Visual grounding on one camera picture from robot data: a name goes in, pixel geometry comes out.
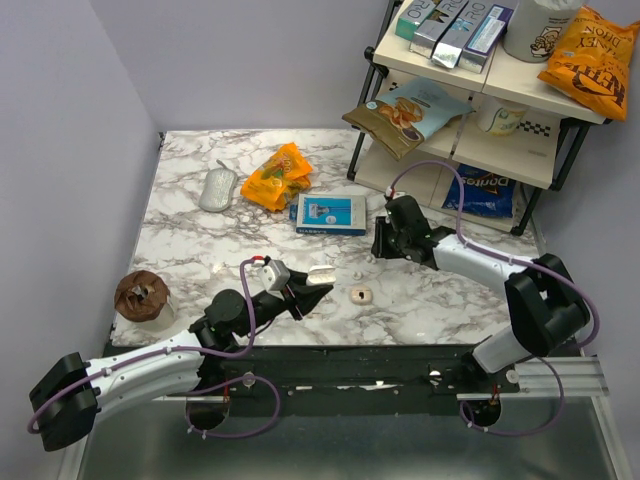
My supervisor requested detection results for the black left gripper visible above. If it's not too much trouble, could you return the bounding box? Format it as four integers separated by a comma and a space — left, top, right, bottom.
234, 268, 333, 339

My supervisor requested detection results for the white earbud charging case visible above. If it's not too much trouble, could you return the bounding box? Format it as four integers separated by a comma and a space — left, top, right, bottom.
306, 265, 336, 286

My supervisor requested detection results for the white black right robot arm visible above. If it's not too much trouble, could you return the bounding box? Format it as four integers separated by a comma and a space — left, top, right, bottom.
371, 196, 591, 392

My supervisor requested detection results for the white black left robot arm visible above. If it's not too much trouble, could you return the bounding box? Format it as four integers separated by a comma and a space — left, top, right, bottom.
27, 261, 336, 452

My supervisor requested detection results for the beige small earbud case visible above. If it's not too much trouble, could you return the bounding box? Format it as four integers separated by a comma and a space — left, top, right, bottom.
349, 285, 373, 306

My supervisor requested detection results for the blue Harry's razor box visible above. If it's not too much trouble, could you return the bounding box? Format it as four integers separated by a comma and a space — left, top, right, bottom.
289, 194, 367, 236

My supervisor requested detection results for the orange candy bag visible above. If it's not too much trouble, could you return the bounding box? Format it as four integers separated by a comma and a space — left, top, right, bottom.
240, 143, 313, 212

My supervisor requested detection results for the blue Doritos bag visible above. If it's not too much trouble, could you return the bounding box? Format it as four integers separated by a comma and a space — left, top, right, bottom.
457, 164, 516, 218

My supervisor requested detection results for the grey glitter pouch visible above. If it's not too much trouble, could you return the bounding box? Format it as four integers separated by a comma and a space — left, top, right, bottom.
198, 160, 238, 213

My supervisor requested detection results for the blue gold chips bag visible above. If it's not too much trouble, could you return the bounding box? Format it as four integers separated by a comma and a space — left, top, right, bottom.
342, 77, 473, 160

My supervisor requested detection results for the black beige shelf rack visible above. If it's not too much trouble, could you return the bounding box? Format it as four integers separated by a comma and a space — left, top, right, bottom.
347, 1, 607, 236

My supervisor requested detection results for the brown paper cupcake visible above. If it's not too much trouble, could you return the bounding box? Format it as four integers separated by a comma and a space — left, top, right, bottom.
114, 270, 177, 332

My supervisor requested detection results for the white yellow cup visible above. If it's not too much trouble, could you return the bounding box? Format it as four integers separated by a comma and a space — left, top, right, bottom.
475, 96, 529, 136

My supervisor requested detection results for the silver RO box middle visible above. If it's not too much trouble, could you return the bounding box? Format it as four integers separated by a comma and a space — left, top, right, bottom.
431, 1, 491, 69

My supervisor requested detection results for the silver ro box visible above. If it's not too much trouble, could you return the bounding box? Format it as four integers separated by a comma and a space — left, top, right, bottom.
409, 0, 468, 58
431, 1, 491, 69

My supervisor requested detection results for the silver RO box left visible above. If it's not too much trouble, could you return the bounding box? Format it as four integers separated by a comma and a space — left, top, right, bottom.
409, 0, 468, 58

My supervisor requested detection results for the green RO box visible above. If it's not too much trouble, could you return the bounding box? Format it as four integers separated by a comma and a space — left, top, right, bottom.
395, 0, 439, 40

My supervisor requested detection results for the purple blue box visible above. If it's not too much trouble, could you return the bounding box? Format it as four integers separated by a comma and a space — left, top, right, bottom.
458, 4, 514, 74

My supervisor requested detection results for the white popcorn tub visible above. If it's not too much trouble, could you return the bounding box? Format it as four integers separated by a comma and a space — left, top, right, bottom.
503, 0, 585, 63

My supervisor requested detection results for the orange honey dijon chips bag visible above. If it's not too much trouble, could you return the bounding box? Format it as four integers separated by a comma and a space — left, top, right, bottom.
538, 6, 639, 122

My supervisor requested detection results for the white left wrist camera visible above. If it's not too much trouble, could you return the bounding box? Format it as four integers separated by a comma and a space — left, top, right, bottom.
258, 257, 290, 292

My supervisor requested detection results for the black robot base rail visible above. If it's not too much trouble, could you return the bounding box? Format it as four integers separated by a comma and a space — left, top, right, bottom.
193, 345, 519, 417

